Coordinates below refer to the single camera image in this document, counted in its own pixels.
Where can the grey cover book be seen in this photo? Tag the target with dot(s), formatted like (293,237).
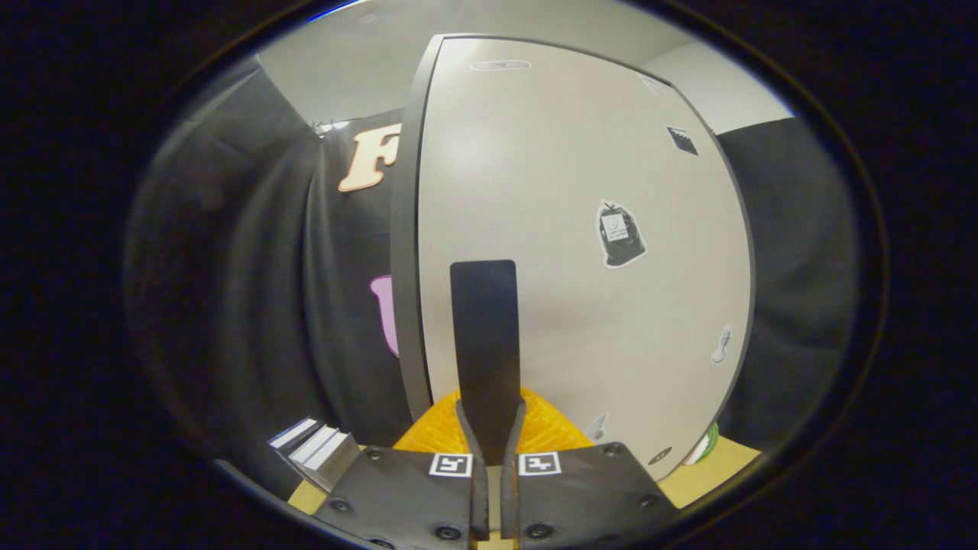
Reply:
(336,458)

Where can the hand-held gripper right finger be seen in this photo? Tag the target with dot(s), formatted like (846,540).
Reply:
(510,496)

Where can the black backdrop cloth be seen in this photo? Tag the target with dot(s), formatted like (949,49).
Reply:
(252,305)

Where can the white shoe cabinet door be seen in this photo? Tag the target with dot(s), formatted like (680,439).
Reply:
(573,344)

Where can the blue spine book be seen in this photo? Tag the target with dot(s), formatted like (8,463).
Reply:
(315,444)
(294,431)

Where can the green white object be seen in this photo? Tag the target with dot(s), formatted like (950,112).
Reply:
(703,447)

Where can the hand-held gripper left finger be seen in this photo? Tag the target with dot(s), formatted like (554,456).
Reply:
(480,496)

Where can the grey shoe cabinet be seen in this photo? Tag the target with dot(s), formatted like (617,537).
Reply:
(403,267)

